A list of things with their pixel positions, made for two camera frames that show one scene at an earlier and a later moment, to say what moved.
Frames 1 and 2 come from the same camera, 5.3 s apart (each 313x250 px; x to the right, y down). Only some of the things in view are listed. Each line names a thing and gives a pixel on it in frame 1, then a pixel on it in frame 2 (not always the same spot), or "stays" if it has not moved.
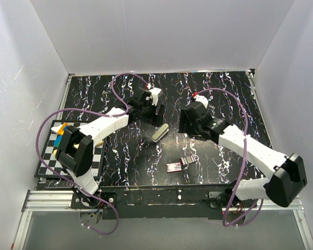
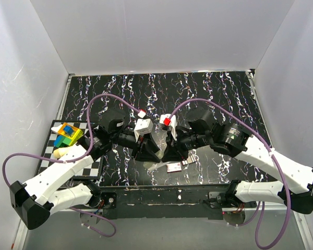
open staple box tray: [188, 159] stays
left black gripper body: [148, 113] → [128, 141]
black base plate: [156, 201] stays
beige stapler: [162, 131] → [150, 166]
